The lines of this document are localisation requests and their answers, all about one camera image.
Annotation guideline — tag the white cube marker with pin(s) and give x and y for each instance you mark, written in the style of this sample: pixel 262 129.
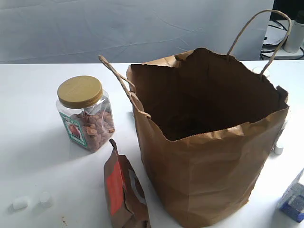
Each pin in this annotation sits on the white cube marker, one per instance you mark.
pixel 20 203

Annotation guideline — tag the small white bottle cap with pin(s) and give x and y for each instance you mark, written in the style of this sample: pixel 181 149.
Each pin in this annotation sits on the small white bottle cap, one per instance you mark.
pixel 278 149

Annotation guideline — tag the large brown paper bag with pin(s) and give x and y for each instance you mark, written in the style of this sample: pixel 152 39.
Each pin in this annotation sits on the large brown paper bag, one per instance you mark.
pixel 205 126

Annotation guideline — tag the almond jar with gold lid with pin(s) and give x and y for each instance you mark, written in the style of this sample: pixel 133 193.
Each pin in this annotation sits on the almond jar with gold lid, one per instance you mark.
pixel 85 110

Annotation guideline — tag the blue and white carton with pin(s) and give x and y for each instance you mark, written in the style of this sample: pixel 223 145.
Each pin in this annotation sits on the blue and white carton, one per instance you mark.
pixel 292 201

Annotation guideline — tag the white cylinder in background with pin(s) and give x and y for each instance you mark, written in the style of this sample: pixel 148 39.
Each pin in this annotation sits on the white cylinder in background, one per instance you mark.
pixel 296 36

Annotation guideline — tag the brown and red pouch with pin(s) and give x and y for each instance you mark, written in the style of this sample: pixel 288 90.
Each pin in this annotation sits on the brown and red pouch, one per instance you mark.
pixel 125 197

